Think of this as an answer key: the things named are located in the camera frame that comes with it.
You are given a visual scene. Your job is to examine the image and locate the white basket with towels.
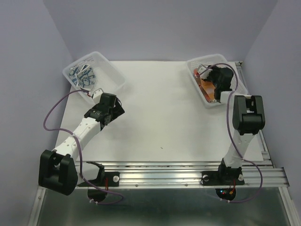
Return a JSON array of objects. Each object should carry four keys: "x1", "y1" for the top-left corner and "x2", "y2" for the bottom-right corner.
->
[{"x1": 62, "y1": 51, "x2": 126, "y2": 104}]

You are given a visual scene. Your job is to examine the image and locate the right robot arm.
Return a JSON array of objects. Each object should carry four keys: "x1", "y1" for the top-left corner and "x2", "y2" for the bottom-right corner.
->
[{"x1": 207, "y1": 63, "x2": 265, "y2": 184}]

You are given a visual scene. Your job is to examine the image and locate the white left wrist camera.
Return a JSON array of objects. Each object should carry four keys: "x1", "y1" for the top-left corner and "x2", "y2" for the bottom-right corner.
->
[{"x1": 92, "y1": 88, "x2": 103, "y2": 104}]

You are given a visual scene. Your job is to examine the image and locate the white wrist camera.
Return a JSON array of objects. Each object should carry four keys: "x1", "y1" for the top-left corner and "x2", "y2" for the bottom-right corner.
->
[
  {"x1": 198, "y1": 65, "x2": 212, "y2": 80},
  {"x1": 92, "y1": 88, "x2": 103, "y2": 104}
]

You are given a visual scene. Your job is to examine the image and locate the pastel orange dot towel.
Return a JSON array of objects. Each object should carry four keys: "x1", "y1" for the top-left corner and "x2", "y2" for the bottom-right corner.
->
[{"x1": 197, "y1": 79, "x2": 220, "y2": 104}]

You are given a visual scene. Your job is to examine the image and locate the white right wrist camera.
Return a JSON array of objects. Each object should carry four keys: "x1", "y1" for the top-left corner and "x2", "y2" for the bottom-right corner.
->
[{"x1": 198, "y1": 65, "x2": 212, "y2": 80}]

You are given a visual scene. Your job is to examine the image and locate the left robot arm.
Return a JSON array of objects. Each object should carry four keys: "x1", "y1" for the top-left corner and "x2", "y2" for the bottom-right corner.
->
[{"x1": 38, "y1": 93, "x2": 125, "y2": 195}]

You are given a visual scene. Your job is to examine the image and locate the aluminium mounting rail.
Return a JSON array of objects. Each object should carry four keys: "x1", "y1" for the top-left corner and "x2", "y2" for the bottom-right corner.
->
[{"x1": 37, "y1": 161, "x2": 290, "y2": 190}]

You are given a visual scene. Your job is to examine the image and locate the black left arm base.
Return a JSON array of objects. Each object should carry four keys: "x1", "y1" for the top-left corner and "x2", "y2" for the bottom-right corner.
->
[{"x1": 83, "y1": 161, "x2": 120, "y2": 187}]

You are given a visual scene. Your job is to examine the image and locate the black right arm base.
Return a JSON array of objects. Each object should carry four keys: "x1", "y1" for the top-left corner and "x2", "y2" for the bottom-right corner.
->
[{"x1": 201, "y1": 170, "x2": 245, "y2": 186}]

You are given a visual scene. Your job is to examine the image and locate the small patterned towels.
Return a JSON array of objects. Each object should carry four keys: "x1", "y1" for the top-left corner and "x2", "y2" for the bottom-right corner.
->
[{"x1": 69, "y1": 64, "x2": 97, "y2": 91}]

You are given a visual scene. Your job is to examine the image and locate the white empty plastic basket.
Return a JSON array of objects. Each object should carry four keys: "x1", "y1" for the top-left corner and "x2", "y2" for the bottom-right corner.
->
[{"x1": 185, "y1": 54, "x2": 248, "y2": 108}]

